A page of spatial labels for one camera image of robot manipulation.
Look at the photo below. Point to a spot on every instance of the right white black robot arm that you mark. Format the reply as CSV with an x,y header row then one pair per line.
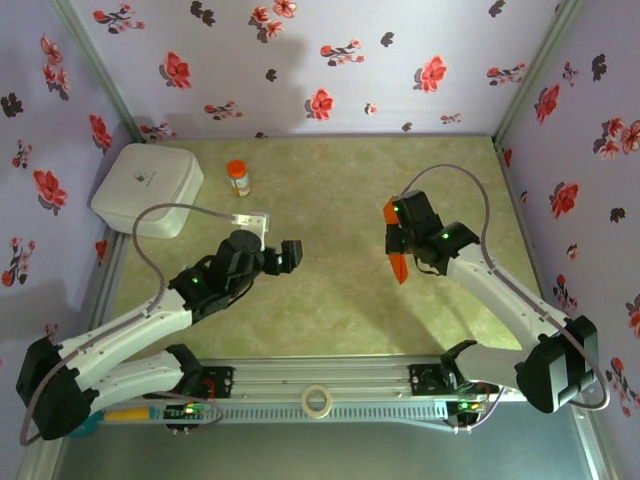
x,y
500,295

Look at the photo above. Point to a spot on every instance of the orange cloth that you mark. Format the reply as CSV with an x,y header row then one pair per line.
x,y
399,270

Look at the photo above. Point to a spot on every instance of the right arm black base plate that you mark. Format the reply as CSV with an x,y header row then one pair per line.
x,y
422,380

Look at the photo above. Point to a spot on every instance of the white tape roll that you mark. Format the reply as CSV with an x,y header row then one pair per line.
x,y
304,401

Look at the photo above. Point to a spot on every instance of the aluminium rail frame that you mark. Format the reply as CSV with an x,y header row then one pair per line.
x,y
320,372

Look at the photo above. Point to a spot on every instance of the aluminium corner post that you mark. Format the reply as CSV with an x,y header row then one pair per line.
x,y
100,75
532,75

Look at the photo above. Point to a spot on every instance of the white square plastic container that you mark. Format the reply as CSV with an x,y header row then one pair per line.
x,y
145,185

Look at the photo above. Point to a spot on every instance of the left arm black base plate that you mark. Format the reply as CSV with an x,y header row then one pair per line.
x,y
222,380

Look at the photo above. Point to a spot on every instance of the orange-capped small bottle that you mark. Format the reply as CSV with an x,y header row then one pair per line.
x,y
239,180

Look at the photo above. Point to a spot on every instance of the wide aluminium side rail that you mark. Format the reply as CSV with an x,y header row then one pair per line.
x,y
107,280

